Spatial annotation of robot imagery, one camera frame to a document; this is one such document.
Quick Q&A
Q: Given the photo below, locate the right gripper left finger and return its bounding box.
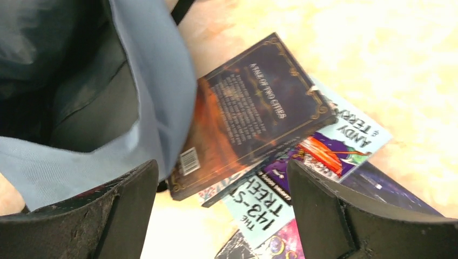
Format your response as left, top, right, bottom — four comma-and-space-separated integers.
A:
1, 160, 158, 259

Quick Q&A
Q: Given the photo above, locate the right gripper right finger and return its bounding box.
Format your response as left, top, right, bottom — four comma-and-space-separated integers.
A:
287, 160, 457, 258

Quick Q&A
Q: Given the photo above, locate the blue grey backpack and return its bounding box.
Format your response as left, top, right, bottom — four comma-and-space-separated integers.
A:
1, 1, 197, 215

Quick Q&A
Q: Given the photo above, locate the dark orange thick book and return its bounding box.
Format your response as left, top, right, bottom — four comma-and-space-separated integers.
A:
167, 33, 336, 201

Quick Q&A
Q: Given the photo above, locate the dark purple galaxy book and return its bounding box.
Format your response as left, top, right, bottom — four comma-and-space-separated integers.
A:
218, 160, 453, 258

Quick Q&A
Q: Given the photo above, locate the light blue treehouse book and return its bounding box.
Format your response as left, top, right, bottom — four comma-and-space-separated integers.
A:
198, 77, 394, 251

